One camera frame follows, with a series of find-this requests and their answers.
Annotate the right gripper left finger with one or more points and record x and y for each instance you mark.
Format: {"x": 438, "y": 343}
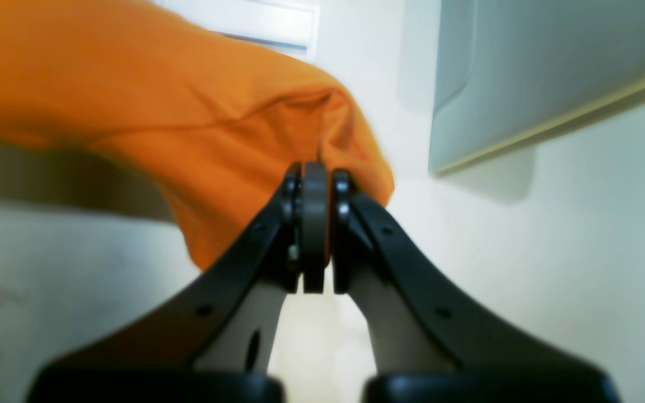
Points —
{"x": 212, "y": 341}

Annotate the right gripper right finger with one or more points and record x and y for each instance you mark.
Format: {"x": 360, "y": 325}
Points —
{"x": 432, "y": 342}

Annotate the orange t-shirt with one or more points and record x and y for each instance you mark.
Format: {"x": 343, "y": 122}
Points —
{"x": 212, "y": 121}

